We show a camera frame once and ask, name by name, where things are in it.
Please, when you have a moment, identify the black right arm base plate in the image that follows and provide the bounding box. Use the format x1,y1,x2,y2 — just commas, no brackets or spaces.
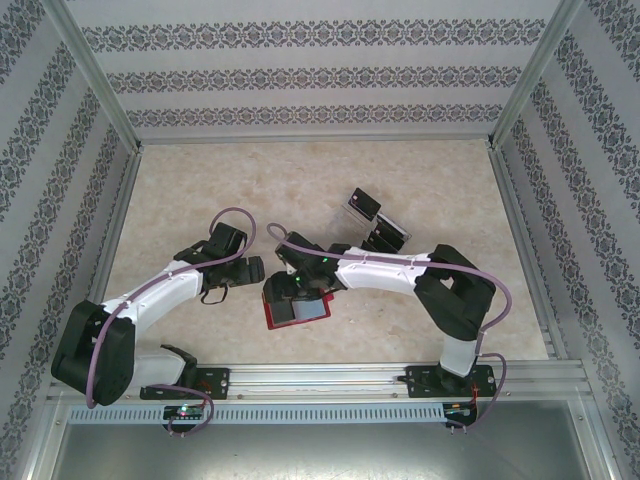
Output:
405,364,499,400

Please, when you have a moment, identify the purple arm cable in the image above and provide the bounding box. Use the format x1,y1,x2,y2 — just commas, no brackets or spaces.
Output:
86,206,257,437
266,221,514,431

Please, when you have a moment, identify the white slotted cable duct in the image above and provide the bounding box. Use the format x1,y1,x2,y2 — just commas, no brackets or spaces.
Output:
67,403,446,424

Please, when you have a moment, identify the grey metal panel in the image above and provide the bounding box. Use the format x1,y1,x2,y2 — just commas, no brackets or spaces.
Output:
19,394,626,480

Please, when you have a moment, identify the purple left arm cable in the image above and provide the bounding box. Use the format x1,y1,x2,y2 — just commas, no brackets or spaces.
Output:
86,206,257,437

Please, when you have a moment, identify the aluminium frame post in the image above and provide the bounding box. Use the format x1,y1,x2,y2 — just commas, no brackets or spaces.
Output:
42,0,146,154
485,0,586,151

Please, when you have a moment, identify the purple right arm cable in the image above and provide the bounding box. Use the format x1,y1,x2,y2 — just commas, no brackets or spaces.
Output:
266,221,514,431

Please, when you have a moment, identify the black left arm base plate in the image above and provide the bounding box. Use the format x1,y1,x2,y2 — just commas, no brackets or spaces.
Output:
139,367,232,401

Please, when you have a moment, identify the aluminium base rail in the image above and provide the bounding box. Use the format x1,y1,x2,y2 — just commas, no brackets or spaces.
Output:
47,363,594,401

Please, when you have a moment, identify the aluminium side rail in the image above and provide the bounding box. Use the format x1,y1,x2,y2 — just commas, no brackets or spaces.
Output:
487,144,571,361
69,144,144,366

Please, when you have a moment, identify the clear acrylic card stand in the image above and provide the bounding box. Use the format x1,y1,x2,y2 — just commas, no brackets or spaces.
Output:
325,187,414,254

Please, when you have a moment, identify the red card holder wallet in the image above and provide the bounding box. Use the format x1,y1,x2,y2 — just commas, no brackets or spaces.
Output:
260,292,335,331

